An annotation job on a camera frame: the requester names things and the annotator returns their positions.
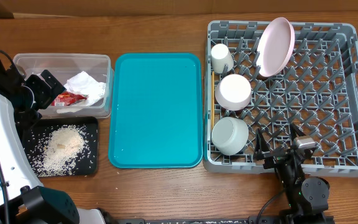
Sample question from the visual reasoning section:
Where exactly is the grey dishwasher rack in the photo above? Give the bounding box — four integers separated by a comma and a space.
203, 21, 358, 177

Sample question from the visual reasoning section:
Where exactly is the red snack wrapper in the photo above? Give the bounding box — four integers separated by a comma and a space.
51, 91, 87, 106

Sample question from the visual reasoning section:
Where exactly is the white paper cup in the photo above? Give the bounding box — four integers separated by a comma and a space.
211, 44, 234, 73

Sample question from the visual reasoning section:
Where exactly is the white rice pile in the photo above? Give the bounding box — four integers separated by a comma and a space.
23, 124, 93, 177

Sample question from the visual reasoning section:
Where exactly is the pink plate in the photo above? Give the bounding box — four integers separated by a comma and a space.
255, 17, 295, 78

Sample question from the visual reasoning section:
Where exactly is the teal serving tray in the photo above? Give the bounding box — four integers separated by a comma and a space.
108, 53, 203, 169

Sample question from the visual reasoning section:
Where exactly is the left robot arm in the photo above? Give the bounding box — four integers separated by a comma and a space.
0, 50, 115, 223

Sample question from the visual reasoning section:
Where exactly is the clear plastic bin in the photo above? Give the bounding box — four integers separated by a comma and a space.
13, 53, 114, 118

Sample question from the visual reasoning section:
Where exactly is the grey bowl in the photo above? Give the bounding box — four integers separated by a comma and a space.
211, 117, 249, 156

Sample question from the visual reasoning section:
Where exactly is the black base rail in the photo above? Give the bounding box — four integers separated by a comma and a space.
104, 211, 335, 224

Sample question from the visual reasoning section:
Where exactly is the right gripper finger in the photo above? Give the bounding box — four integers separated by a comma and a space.
254, 129, 270, 154
290, 123, 305, 148

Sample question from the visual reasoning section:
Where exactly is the pink bowl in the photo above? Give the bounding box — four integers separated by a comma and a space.
215, 74, 252, 111

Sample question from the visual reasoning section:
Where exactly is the wooden chopstick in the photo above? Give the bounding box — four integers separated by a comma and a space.
211, 71, 215, 132

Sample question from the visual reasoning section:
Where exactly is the white napkin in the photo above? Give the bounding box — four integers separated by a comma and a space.
57, 71, 106, 114

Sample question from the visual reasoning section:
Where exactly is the black tray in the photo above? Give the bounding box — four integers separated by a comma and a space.
17, 116, 99, 178

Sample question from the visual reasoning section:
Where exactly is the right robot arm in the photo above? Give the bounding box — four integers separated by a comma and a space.
254, 123, 335, 223

